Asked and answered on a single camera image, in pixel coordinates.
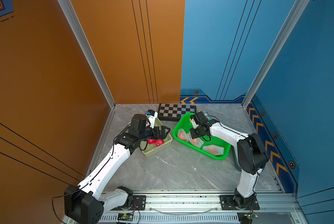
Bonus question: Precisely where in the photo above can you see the dark teal plastic tray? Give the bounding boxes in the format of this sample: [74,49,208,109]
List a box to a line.
[231,146,242,171]

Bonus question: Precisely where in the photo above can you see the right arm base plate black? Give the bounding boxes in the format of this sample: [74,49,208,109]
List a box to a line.
[219,190,260,211]

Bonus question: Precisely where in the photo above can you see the grey cylinder yellow tip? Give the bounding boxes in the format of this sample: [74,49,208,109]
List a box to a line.
[203,111,212,120]

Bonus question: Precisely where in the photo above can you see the right aluminium corner post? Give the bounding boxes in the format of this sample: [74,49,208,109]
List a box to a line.
[241,0,309,109]

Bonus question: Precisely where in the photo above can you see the black white checkerboard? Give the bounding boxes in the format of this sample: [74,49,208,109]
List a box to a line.
[158,104,197,122]

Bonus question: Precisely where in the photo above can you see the bright green plastic basket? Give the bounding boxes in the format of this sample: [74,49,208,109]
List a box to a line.
[173,113,231,160]

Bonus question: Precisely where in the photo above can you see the bare red apple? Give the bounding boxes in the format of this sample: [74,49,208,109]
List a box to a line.
[156,140,164,147]
[148,139,156,145]

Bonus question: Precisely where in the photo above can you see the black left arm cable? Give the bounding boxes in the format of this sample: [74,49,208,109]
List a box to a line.
[51,123,134,224]

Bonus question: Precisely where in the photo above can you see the aluminium corner post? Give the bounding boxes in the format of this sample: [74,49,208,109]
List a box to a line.
[58,0,116,109]
[241,0,309,109]

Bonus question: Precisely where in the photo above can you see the aluminium front rail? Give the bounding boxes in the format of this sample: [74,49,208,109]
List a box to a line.
[98,190,308,224]

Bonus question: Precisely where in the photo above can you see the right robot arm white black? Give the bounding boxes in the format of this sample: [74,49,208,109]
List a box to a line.
[190,112,269,210]

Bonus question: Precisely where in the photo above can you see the green circuit board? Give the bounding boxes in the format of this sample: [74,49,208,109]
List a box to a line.
[117,213,134,224]

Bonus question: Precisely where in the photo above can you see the small right circuit board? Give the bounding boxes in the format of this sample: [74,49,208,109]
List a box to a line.
[237,213,259,224]

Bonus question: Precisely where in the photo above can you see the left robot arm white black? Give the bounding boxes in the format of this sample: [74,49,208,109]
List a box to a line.
[62,110,170,224]

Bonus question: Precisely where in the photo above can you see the pale green plastic basket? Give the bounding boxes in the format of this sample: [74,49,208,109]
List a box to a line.
[125,110,170,154]

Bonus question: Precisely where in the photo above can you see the left aluminium corner post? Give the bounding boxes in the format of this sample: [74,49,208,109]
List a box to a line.
[58,0,116,109]

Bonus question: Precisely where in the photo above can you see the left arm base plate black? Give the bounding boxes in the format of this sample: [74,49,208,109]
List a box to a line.
[112,186,146,211]

